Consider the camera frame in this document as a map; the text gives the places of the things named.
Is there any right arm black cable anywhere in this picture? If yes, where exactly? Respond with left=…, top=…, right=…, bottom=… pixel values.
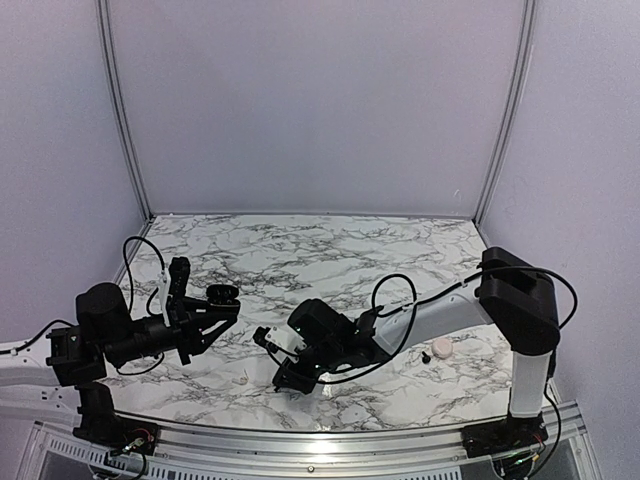
left=264, top=264, right=579, bottom=386

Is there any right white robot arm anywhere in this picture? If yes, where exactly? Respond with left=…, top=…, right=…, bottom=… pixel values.
left=266, top=247, right=560, bottom=448

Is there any white earbud charging case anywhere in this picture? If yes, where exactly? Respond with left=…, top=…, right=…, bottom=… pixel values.
left=431, top=338, right=454, bottom=359

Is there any aluminium front rail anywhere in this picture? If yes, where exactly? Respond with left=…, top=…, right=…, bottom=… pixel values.
left=15, top=403, right=602, bottom=479

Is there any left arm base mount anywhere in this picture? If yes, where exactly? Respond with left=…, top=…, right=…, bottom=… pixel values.
left=72, top=382, right=160, bottom=479

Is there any black earbud charging case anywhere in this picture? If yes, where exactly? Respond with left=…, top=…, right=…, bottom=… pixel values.
left=206, top=284, right=239, bottom=307

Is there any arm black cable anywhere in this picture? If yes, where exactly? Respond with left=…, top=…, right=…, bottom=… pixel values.
left=264, top=264, right=579, bottom=386
left=22, top=235, right=174, bottom=374

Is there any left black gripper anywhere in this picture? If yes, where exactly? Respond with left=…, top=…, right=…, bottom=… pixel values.
left=103, top=297, right=236, bottom=366

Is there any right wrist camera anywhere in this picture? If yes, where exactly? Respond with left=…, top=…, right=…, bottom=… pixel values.
left=253, top=327, right=307, bottom=358

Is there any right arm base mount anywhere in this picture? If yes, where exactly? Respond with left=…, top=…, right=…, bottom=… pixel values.
left=461, top=414, right=548, bottom=479

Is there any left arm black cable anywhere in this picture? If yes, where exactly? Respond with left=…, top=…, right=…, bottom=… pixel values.
left=22, top=235, right=174, bottom=374

